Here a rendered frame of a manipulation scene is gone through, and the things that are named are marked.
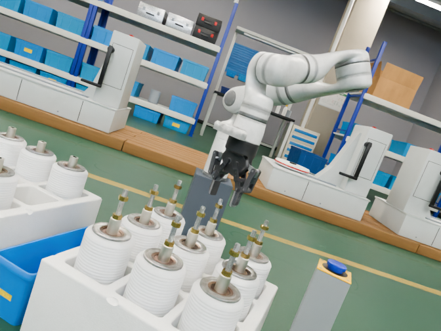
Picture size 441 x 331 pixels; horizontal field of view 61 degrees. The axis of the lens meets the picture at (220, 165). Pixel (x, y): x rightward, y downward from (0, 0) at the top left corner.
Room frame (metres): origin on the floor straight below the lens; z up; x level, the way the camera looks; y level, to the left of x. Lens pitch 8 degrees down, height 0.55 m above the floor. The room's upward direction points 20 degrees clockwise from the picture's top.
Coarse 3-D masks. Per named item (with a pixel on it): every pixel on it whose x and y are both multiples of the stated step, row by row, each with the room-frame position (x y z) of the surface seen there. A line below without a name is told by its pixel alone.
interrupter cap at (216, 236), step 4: (200, 228) 0.88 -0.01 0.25; (204, 228) 0.89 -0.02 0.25; (200, 232) 0.85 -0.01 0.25; (204, 232) 0.87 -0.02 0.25; (216, 232) 0.89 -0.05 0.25; (204, 236) 0.84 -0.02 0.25; (208, 236) 0.84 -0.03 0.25; (212, 236) 0.86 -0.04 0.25; (216, 236) 0.87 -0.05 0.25; (220, 236) 0.88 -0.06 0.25; (216, 240) 0.84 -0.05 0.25; (220, 240) 0.85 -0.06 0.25
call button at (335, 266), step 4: (328, 260) 0.75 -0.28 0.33; (332, 260) 0.75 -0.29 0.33; (336, 260) 0.76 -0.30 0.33; (328, 264) 0.74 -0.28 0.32; (332, 264) 0.73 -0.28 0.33; (336, 264) 0.74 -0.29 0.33; (340, 264) 0.74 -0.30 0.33; (332, 268) 0.73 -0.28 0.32; (336, 268) 0.73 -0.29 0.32; (340, 268) 0.73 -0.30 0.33; (344, 268) 0.73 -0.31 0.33; (336, 272) 0.73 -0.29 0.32; (340, 272) 0.73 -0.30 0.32
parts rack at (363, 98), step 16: (368, 48) 6.14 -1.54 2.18; (384, 48) 5.60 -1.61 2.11; (352, 96) 5.97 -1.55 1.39; (368, 96) 5.60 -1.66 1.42; (400, 112) 5.67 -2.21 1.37; (416, 112) 5.68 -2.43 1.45; (336, 128) 6.10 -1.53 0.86; (432, 128) 6.31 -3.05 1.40; (400, 160) 5.68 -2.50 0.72; (384, 192) 5.68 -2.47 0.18; (432, 208) 5.76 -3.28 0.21
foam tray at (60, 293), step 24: (48, 264) 0.63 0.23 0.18; (72, 264) 0.68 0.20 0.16; (48, 288) 0.62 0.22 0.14; (72, 288) 0.61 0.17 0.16; (96, 288) 0.60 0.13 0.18; (120, 288) 0.64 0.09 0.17; (264, 288) 0.85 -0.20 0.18; (48, 312) 0.62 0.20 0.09; (72, 312) 0.60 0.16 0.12; (96, 312) 0.59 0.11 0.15; (120, 312) 0.58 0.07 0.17; (144, 312) 0.59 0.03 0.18; (264, 312) 0.74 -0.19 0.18
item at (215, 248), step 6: (204, 240) 0.83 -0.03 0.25; (210, 240) 0.83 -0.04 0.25; (222, 240) 0.86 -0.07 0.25; (210, 246) 0.83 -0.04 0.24; (216, 246) 0.83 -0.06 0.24; (222, 246) 0.85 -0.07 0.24; (210, 252) 0.83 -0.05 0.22; (216, 252) 0.84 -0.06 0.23; (210, 258) 0.83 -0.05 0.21; (216, 258) 0.85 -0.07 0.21; (210, 264) 0.84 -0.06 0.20; (216, 264) 0.85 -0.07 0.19; (204, 270) 0.83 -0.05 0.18; (210, 270) 0.84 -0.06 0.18
